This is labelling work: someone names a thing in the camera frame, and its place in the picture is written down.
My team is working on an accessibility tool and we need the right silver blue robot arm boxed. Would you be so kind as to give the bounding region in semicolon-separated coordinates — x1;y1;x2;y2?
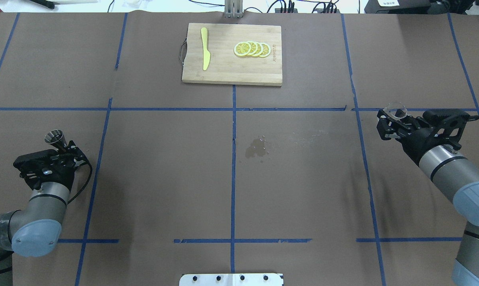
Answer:
377;107;479;286

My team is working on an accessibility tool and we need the bamboo cutting board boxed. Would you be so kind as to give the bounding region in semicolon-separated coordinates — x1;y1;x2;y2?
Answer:
182;22;283;87

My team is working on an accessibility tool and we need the steel jigger measuring cup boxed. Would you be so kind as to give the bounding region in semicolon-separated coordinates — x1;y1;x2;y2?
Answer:
44;129;68;153

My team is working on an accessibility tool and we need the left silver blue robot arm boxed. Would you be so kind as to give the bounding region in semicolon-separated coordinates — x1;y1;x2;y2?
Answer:
0;138;91;286

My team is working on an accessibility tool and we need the lemon slice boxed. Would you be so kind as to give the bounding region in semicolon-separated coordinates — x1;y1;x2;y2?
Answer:
253;42;264;57
246;41;261;56
233;41;251;57

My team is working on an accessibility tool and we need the clear glass cup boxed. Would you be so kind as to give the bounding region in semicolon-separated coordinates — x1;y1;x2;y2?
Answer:
383;101;407;121

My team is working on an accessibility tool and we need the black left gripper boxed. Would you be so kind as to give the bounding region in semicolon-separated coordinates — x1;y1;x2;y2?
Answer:
48;141;89;190

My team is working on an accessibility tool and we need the yellow plastic knife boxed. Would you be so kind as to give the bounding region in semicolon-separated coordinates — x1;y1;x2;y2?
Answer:
200;27;211;71

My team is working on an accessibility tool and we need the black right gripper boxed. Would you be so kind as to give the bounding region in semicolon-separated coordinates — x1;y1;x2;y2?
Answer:
377;109;435;165

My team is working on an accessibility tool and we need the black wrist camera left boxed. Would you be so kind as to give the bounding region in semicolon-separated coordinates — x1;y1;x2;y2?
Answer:
13;149;59;190

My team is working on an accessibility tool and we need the black handled tool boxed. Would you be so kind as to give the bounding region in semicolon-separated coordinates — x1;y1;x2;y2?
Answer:
29;0;55;10

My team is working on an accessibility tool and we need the black computer box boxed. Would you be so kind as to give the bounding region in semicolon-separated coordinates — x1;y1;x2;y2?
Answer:
364;0;446;15

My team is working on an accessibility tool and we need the aluminium frame post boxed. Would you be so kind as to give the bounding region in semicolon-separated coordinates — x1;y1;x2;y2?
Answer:
224;0;244;19

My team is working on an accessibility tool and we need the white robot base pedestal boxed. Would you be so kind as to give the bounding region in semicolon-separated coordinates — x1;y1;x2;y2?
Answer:
179;273;284;286

